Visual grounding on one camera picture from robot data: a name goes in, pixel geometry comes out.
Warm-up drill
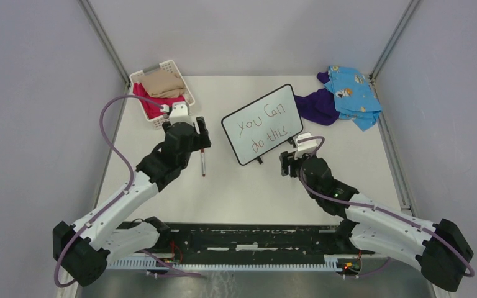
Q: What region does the black framed whiteboard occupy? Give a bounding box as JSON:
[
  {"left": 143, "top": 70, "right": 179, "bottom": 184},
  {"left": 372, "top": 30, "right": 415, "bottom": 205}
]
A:
[{"left": 221, "top": 84, "right": 304, "bottom": 166}]

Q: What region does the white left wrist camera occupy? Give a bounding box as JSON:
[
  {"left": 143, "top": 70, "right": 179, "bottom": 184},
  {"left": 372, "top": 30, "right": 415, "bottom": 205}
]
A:
[{"left": 169, "top": 102, "right": 193, "bottom": 125}]

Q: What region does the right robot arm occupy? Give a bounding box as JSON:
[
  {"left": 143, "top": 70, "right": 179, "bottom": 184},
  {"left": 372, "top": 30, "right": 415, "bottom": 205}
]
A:
[{"left": 279, "top": 151, "right": 474, "bottom": 292}]

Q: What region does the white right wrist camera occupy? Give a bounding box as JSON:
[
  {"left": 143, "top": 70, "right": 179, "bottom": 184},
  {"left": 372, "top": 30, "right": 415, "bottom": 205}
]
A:
[{"left": 293, "top": 132, "right": 320, "bottom": 160}]

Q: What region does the blue patterned cloth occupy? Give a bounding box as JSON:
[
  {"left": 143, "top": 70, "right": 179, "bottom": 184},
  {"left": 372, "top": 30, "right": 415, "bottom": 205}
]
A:
[{"left": 325, "top": 65, "right": 382, "bottom": 131}]

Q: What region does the red whiteboard marker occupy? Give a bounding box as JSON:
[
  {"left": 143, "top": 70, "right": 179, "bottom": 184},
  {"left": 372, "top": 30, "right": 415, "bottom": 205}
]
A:
[{"left": 200, "top": 148, "right": 206, "bottom": 177}]

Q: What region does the white plastic basket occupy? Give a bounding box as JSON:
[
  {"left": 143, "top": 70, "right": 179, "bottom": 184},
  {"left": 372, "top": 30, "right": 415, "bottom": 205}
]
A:
[{"left": 129, "top": 60, "right": 196, "bottom": 115}]

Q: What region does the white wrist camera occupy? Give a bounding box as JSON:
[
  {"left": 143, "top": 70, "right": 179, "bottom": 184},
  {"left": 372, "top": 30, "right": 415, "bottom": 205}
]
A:
[
  {"left": 169, "top": 102, "right": 193, "bottom": 125},
  {"left": 293, "top": 132, "right": 320, "bottom": 160}
]

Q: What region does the magenta cloth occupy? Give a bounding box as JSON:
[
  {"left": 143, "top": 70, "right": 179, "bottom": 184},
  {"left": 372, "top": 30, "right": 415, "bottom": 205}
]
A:
[{"left": 133, "top": 83, "right": 184, "bottom": 119}]

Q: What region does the purple cloth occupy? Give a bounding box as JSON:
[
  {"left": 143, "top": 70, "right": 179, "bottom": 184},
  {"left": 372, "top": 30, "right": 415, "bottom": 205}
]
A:
[{"left": 294, "top": 88, "right": 340, "bottom": 126}]

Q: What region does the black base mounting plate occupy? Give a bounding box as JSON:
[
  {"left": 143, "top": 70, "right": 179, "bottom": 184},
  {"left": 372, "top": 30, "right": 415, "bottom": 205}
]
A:
[{"left": 115, "top": 222, "right": 376, "bottom": 266}]

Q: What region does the white slotted cable duct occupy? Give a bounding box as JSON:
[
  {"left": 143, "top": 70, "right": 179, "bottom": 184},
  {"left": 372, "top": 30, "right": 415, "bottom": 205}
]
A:
[{"left": 107, "top": 255, "right": 342, "bottom": 273}]

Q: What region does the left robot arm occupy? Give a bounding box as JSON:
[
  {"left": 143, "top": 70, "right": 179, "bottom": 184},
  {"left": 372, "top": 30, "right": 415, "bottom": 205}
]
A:
[{"left": 52, "top": 117, "right": 211, "bottom": 288}]

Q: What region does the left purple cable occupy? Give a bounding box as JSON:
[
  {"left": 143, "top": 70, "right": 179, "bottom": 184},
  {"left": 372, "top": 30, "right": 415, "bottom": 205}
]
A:
[{"left": 53, "top": 95, "right": 170, "bottom": 289}]

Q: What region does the beige folded cloth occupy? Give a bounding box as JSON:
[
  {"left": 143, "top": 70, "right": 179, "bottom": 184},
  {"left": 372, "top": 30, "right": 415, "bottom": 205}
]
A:
[{"left": 140, "top": 69, "right": 186, "bottom": 98}]

